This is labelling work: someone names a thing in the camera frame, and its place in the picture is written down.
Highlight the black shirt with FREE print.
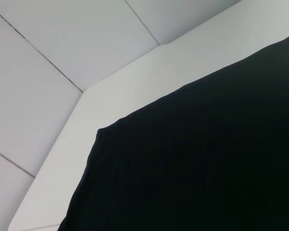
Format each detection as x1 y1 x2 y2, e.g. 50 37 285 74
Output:
56 32 289 231

